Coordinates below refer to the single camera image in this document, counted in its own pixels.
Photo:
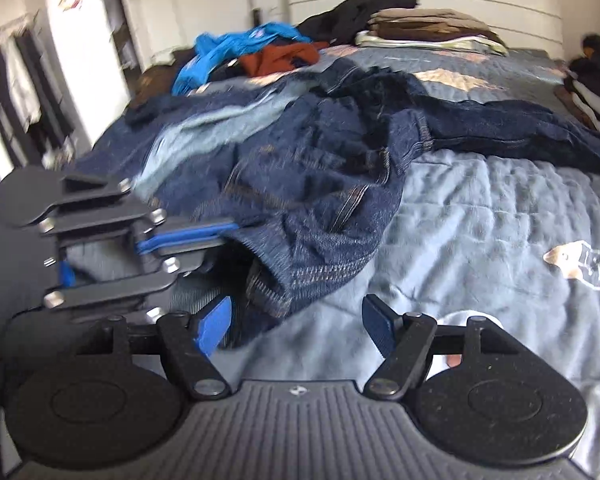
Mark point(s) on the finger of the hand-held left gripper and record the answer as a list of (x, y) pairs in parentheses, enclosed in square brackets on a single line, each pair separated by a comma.
[(130, 285), (180, 234)]

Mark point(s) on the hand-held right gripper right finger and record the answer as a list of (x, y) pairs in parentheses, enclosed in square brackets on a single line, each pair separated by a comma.
[(377, 322)]

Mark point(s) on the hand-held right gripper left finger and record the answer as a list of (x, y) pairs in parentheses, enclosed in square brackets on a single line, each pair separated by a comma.
[(215, 320)]

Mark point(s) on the dark blue denim jeans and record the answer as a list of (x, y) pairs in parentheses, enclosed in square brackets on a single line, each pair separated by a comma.
[(305, 185)]

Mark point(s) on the heap of dark clothes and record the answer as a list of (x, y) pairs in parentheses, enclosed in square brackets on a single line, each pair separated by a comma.
[(227, 71)]

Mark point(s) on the hanging dark clothes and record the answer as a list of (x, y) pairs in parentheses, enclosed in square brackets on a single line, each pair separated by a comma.
[(30, 75)]

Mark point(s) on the stack of folded brown clothes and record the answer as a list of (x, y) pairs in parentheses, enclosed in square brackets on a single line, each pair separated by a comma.
[(420, 25)]

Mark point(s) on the pile of dark folded clothes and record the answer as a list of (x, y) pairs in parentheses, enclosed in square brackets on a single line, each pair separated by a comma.
[(595, 85)]

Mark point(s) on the grey-blue bed quilt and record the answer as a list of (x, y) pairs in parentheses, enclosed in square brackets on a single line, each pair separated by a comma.
[(480, 240)]

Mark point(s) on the brown coat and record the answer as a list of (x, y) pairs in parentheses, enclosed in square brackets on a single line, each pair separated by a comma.
[(152, 85)]

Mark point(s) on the bright blue jacket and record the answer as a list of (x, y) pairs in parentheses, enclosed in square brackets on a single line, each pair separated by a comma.
[(215, 52)]

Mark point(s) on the white wardrobe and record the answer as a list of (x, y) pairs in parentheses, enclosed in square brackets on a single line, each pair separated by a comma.
[(80, 60)]

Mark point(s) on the rust orange sweater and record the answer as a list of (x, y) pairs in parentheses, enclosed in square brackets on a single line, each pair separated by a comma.
[(280, 57)]

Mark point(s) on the hanging black brush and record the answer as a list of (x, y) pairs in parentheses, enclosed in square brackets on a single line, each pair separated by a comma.
[(254, 15)]

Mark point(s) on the black garment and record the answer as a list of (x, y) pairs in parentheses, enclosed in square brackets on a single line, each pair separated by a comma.
[(350, 17)]

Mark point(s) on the white headboard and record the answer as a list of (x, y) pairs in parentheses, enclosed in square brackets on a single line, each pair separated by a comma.
[(480, 2)]

